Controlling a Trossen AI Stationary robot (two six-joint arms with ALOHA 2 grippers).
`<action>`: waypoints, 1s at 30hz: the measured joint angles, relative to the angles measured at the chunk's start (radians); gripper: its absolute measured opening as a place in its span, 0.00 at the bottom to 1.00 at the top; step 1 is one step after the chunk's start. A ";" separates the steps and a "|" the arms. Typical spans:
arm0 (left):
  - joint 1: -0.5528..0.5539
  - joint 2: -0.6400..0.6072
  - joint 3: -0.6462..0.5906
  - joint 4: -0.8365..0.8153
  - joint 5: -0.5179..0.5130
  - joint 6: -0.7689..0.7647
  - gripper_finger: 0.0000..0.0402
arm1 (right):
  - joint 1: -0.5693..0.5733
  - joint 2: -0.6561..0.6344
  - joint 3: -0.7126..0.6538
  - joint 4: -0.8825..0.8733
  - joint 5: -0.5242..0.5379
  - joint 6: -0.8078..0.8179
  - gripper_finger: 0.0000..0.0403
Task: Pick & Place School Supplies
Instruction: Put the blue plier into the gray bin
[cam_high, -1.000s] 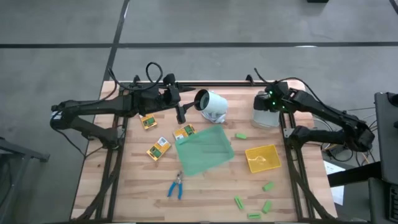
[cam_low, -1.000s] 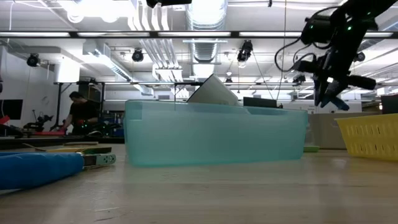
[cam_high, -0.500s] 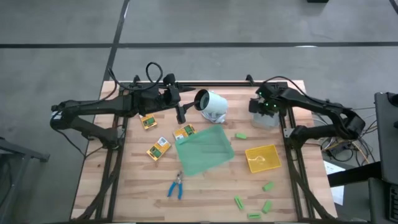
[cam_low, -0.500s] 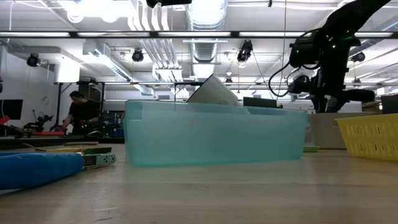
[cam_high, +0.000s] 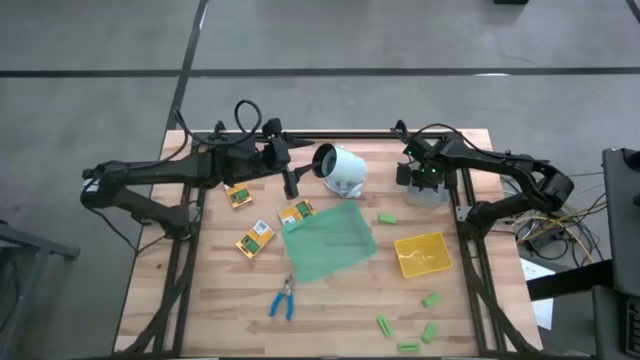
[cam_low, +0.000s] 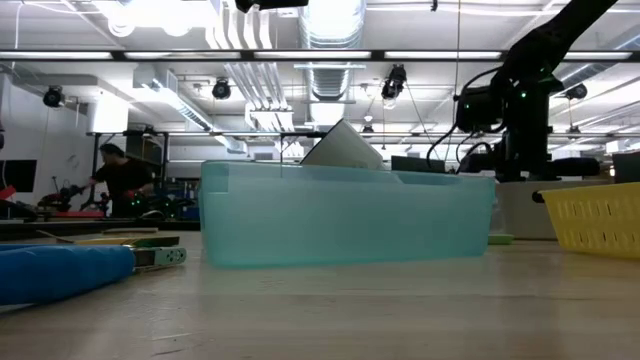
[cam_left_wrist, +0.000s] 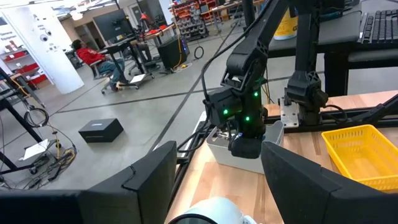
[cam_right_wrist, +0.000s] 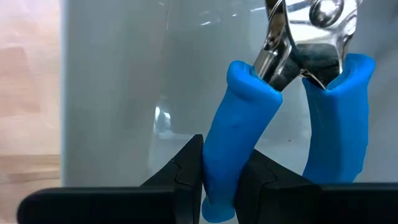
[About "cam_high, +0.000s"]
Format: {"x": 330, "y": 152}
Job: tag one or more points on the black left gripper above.
{"x": 270, "y": 157}

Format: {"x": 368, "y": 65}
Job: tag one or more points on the yellow crayon box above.
{"x": 297, "y": 211}
{"x": 238, "y": 195}
{"x": 255, "y": 239}

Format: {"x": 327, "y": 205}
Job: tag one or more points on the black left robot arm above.
{"x": 150, "y": 172}

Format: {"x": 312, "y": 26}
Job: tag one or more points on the green translucent plastic tray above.
{"x": 330, "y": 240}

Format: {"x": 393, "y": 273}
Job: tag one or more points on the small green block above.
{"x": 409, "y": 346}
{"x": 384, "y": 325}
{"x": 429, "y": 332}
{"x": 387, "y": 218}
{"x": 431, "y": 299}

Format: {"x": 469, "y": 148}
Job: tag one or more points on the grey plastic bin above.
{"x": 425, "y": 199}

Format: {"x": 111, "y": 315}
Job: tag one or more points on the dark grey metal stand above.
{"x": 50, "y": 247}

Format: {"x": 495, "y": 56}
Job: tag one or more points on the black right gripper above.
{"x": 430, "y": 160}

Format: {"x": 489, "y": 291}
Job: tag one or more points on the yellow plastic basket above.
{"x": 422, "y": 255}

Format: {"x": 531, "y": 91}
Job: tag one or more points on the black floor object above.
{"x": 510, "y": 2}

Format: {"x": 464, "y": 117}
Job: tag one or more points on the black beam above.
{"x": 570, "y": 282}

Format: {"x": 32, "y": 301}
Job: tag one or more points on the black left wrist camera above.
{"x": 272, "y": 129}

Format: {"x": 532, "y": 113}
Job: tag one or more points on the dark grey equipment cabinet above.
{"x": 622, "y": 225}

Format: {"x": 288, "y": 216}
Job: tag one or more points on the black metal table frame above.
{"x": 350, "y": 135}

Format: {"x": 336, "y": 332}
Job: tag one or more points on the white paper sheet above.
{"x": 542, "y": 310}

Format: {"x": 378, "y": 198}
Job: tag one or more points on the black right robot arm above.
{"x": 500, "y": 160}

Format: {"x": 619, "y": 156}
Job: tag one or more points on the white security camera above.
{"x": 345, "y": 167}

